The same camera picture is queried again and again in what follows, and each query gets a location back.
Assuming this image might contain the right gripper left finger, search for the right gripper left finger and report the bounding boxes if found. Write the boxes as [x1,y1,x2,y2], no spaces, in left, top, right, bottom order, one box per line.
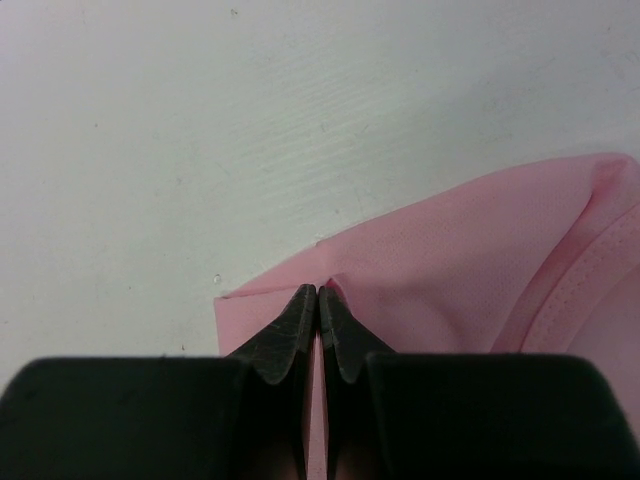
[1,285,316,479]

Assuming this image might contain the pink t shirt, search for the pink t shirt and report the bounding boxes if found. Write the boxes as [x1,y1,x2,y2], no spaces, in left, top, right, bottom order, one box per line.
[215,154,639,479]

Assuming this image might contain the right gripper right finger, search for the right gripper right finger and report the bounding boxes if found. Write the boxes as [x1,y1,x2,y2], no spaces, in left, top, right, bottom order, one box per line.
[319,287,639,479]

